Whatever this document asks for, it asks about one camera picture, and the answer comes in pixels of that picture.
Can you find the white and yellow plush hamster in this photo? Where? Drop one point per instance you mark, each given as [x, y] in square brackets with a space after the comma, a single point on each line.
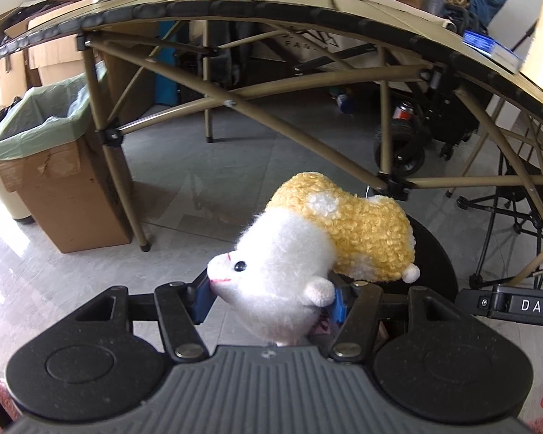
[280, 253]

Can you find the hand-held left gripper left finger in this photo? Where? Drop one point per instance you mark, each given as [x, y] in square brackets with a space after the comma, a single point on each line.
[204, 298]

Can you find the stacked flat cardboard boxes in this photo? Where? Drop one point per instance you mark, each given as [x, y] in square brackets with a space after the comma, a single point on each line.
[49, 54]

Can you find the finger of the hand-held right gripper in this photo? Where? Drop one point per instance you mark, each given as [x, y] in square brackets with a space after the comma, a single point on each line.
[475, 302]

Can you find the white bin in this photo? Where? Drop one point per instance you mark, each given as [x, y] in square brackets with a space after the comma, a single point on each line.
[4, 194]

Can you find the blue box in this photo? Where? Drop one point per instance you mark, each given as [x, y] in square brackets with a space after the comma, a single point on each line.
[172, 68]

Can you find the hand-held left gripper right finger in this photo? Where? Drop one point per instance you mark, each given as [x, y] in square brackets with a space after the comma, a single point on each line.
[339, 307]

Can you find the grey blue water bottle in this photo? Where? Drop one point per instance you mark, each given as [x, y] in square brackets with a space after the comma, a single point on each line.
[432, 2]

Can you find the red can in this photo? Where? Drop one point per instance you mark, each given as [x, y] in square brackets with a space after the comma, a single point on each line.
[402, 110]

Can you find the blue tissue pack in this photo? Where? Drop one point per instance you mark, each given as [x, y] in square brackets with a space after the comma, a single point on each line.
[484, 43]

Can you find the black wheeled cart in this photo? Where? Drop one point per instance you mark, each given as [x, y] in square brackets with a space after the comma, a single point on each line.
[400, 153]

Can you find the cardboard box with green liner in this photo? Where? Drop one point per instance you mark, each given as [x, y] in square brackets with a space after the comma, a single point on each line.
[72, 199]

